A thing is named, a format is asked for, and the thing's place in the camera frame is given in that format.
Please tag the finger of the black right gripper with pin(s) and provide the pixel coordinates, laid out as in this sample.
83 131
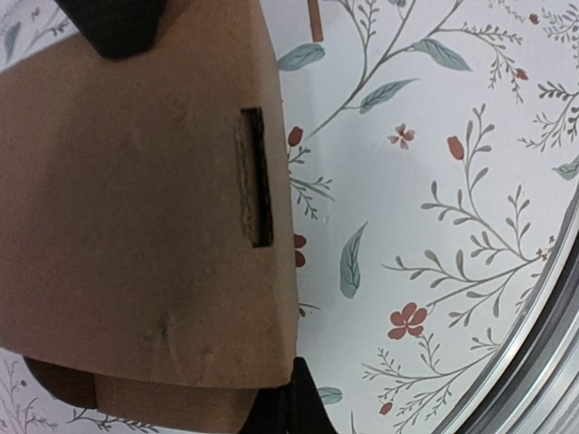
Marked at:
116 29

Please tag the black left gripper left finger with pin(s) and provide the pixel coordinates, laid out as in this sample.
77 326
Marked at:
268 414

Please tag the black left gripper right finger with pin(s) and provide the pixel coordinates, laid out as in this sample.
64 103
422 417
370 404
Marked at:
306 413

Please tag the aluminium front rail frame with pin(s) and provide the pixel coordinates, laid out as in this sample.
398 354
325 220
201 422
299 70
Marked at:
531 385

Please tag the floral patterned table mat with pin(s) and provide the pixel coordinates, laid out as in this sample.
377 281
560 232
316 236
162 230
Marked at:
432 152

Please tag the brown cardboard box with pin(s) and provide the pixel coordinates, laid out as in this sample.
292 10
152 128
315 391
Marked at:
147 256

